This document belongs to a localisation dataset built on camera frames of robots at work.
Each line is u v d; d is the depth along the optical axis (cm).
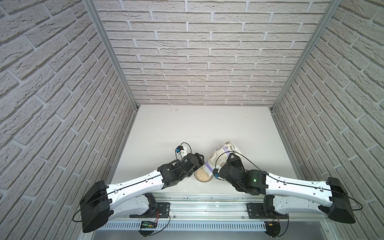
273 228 70
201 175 83
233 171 54
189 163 57
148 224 72
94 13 71
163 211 73
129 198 46
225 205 80
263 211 66
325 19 73
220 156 62
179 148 73
